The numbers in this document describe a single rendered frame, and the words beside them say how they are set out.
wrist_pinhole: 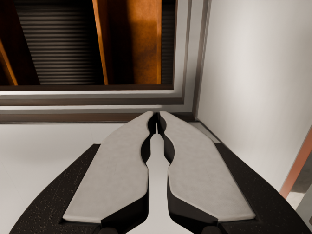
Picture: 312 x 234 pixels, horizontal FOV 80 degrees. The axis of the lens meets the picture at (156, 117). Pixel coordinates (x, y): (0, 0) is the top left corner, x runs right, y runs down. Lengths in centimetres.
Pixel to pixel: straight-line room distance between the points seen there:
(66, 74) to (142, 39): 24
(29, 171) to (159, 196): 12
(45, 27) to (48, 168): 34
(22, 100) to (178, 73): 13
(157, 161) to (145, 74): 18
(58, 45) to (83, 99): 32
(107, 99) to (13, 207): 15
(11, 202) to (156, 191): 14
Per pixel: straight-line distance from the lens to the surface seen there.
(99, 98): 17
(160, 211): 22
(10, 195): 24
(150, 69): 31
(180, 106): 15
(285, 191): 29
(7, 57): 32
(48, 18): 48
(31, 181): 21
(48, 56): 49
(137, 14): 30
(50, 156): 18
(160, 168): 17
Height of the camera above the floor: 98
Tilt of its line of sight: 60 degrees down
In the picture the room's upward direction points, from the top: 179 degrees clockwise
